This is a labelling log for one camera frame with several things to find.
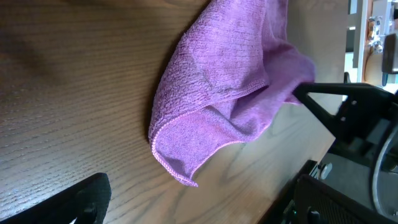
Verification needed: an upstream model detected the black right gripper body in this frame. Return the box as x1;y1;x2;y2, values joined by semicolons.
329;88;397;162

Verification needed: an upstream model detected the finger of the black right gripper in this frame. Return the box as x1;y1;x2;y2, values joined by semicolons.
294;83;382;131

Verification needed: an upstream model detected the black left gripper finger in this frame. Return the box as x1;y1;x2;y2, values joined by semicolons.
2;172;111;224

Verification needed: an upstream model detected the purple microfibre cloth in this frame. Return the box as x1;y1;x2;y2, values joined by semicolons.
149;0;315;186

